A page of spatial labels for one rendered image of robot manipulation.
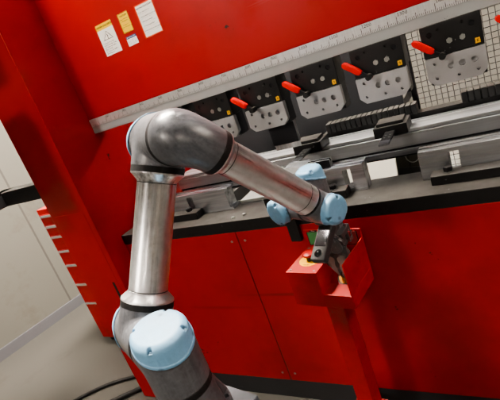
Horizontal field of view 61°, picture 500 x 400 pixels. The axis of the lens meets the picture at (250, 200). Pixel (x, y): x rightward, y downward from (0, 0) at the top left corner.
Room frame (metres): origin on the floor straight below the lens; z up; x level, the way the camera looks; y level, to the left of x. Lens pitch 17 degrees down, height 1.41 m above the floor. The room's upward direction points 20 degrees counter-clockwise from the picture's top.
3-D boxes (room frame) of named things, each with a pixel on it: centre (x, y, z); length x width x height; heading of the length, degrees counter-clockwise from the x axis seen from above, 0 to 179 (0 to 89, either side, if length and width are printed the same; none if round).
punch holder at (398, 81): (1.30, -0.51, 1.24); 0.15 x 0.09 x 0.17; 57
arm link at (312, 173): (1.12, -0.18, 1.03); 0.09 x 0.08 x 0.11; 120
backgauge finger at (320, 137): (1.65, -0.27, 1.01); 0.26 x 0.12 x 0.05; 147
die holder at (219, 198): (1.80, 0.27, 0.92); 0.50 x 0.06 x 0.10; 57
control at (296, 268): (1.17, -0.16, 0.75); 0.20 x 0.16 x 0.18; 49
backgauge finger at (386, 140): (1.47, -0.55, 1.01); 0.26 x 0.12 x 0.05; 147
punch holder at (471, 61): (1.20, -0.68, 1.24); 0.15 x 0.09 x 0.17; 57
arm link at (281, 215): (1.06, -0.10, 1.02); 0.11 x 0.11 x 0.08; 30
